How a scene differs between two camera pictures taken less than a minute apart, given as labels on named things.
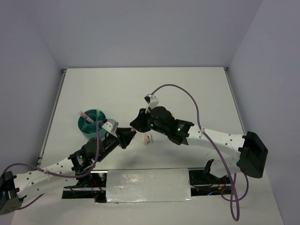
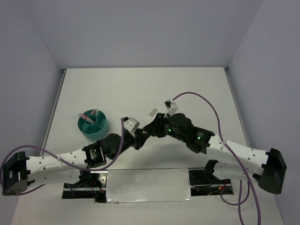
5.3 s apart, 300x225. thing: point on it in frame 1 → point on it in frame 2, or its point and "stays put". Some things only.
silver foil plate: [125, 185] stays put
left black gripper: [124, 136] → [139, 142]
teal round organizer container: [87, 128] stays put
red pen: [88, 119] stays put
